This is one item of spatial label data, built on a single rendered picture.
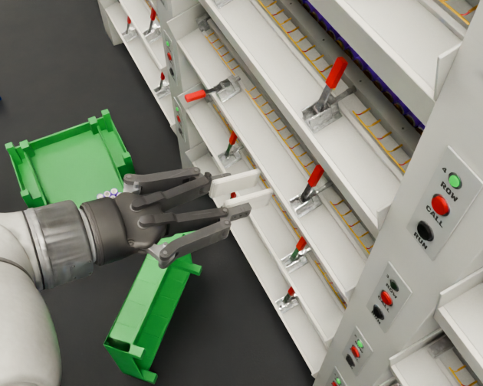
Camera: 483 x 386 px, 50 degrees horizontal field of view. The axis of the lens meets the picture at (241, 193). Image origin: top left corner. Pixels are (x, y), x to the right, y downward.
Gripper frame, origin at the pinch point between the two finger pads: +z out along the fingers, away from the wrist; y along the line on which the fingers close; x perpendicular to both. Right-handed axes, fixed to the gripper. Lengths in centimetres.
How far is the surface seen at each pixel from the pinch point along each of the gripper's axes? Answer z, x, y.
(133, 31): 22, -43, -96
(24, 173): -18, -70, -73
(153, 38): 17, -26, -69
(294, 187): 13.0, -7.5, -3.4
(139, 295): -6.2, -47.3, -13.8
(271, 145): 13.6, -7.2, -12.3
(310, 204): 12.7, -6.3, 1.1
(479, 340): 7.3, 10.7, 30.0
